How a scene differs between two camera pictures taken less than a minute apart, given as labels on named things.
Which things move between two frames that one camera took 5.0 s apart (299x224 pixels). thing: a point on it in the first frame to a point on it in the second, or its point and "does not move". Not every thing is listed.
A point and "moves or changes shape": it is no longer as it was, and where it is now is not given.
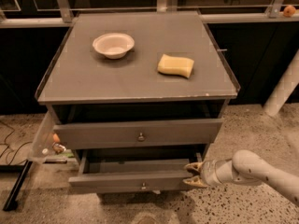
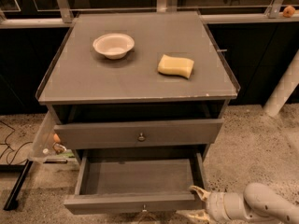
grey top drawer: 136,134 does not move
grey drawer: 132,175 moves or changes shape
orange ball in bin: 56,138 does not move
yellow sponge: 178,65 does not move
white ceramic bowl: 114,45 does not move
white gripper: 209,172 to 215,203
